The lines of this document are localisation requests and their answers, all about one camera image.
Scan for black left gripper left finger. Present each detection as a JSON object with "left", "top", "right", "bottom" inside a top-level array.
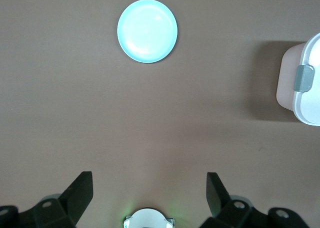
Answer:
[{"left": 0, "top": 171, "right": 94, "bottom": 228}]

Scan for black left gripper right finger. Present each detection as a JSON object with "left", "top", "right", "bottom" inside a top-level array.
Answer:
[{"left": 201, "top": 172, "right": 310, "bottom": 228}]

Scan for white lidded storage box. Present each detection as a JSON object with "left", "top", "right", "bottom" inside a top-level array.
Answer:
[{"left": 275, "top": 32, "right": 320, "bottom": 126}]

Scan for brown table mat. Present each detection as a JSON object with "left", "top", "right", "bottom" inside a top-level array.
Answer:
[{"left": 0, "top": 0, "right": 320, "bottom": 228}]

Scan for light blue round plate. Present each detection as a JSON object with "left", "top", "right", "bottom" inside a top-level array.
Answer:
[{"left": 116, "top": 0, "right": 179, "bottom": 64}]

